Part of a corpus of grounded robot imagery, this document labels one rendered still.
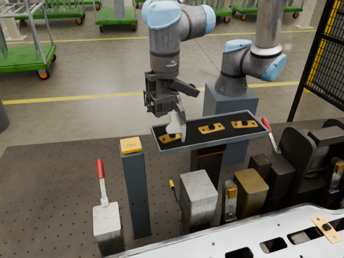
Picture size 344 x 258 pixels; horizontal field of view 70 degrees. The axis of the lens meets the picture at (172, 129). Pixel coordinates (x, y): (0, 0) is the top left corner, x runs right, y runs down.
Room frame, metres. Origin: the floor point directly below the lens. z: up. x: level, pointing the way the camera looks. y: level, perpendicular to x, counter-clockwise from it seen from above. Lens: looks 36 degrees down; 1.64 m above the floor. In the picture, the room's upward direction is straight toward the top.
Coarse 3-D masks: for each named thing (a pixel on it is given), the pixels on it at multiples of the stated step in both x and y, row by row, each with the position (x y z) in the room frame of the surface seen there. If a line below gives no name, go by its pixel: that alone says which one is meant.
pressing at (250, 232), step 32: (224, 224) 0.41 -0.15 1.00; (256, 224) 0.41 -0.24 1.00; (288, 224) 0.41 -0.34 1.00; (128, 256) 0.32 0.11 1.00; (160, 256) 0.32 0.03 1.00; (192, 256) 0.32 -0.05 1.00; (224, 256) 0.32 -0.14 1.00; (256, 256) 0.32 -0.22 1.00; (288, 256) 0.32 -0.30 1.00; (320, 256) 0.32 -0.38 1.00
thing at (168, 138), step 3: (165, 135) 0.62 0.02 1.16; (168, 135) 0.62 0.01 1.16; (171, 135) 0.61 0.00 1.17; (174, 135) 0.61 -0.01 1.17; (177, 135) 0.62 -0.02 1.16; (159, 138) 0.61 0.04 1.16; (162, 138) 0.61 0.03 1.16; (165, 138) 0.61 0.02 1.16; (168, 138) 0.61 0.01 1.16; (171, 138) 0.61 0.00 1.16; (174, 138) 0.61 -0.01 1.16; (177, 138) 0.61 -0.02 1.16; (162, 141) 0.59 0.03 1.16; (165, 141) 0.59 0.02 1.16; (168, 141) 0.59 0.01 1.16
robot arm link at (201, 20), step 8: (184, 8) 0.66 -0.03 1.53; (192, 8) 0.66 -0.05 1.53; (200, 8) 0.67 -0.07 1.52; (208, 8) 0.69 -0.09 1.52; (192, 16) 0.63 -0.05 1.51; (200, 16) 0.65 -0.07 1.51; (208, 16) 0.66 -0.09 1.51; (192, 24) 0.62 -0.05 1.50; (200, 24) 0.64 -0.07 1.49; (208, 24) 0.66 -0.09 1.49; (192, 32) 0.62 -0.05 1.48; (200, 32) 0.65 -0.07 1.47; (208, 32) 0.68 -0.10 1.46; (184, 40) 0.63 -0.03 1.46
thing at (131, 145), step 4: (120, 140) 0.60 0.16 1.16; (124, 140) 0.60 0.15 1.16; (128, 140) 0.60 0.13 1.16; (132, 140) 0.60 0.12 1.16; (136, 140) 0.60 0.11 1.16; (124, 144) 0.58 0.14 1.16; (128, 144) 0.58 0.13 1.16; (132, 144) 0.58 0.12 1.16; (136, 144) 0.58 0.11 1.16; (140, 144) 0.58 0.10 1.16; (124, 148) 0.56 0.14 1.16; (128, 148) 0.56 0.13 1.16; (132, 148) 0.56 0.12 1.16; (136, 148) 0.56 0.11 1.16; (140, 148) 0.56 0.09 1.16; (124, 152) 0.55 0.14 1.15; (128, 152) 0.55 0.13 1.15; (132, 152) 0.56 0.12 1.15
